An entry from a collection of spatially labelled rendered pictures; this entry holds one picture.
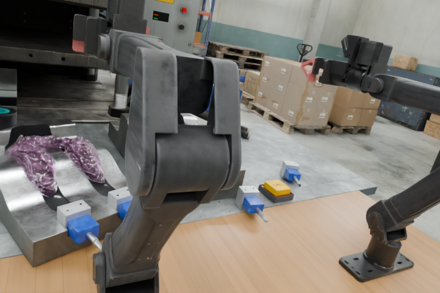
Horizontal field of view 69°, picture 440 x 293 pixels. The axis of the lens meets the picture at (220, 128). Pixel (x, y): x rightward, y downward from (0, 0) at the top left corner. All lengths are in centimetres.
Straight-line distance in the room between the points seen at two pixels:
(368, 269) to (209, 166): 65
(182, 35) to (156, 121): 143
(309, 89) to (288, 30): 427
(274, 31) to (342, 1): 210
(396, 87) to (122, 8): 59
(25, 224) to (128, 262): 31
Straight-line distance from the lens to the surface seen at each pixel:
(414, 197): 81
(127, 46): 43
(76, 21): 68
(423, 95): 80
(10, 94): 150
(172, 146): 27
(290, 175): 113
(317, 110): 486
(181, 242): 76
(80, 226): 67
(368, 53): 88
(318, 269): 82
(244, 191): 90
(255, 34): 829
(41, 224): 71
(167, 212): 33
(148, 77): 27
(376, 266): 89
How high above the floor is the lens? 127
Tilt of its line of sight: 17 degrees down
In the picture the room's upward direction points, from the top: 12 degrees clockwise
